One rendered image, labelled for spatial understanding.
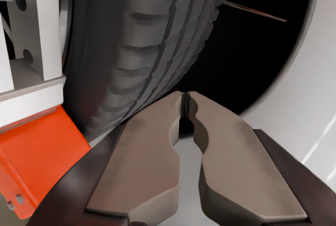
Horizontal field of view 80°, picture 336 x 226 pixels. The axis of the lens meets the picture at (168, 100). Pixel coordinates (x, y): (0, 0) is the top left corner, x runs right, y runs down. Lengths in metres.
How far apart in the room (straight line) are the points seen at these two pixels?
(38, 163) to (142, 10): 0.17
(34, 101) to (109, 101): 0.07
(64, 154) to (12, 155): 0.04
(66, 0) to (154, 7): 0.09
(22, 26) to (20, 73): 0.04
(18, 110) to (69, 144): 0.07
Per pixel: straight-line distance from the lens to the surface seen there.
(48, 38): 0.20
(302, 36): 0.45
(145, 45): 0.19
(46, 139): 0.24
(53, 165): 0.24
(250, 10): 0.72
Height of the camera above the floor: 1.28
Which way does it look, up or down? 20 degrees down
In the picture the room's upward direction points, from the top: 116 degrees clockwise
